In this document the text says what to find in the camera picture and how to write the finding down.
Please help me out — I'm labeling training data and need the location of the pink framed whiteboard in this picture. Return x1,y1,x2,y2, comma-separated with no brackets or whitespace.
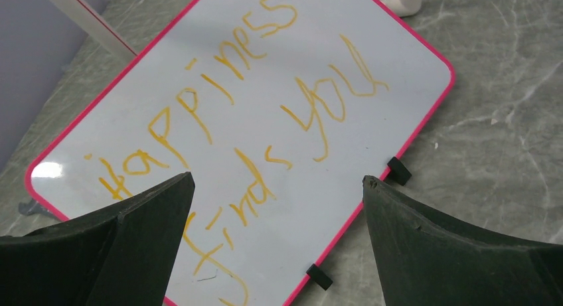
25,0,455,305

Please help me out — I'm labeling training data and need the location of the silver open-end wrench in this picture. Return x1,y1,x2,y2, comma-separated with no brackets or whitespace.
18,199,58,220

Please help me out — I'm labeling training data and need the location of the white PVC pipe frame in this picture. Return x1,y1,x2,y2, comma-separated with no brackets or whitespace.
382,0,422,17

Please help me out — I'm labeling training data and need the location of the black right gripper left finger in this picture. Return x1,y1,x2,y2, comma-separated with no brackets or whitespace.
1,172,195,305

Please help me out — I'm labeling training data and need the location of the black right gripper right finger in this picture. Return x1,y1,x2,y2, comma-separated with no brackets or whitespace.
362,176,562,305

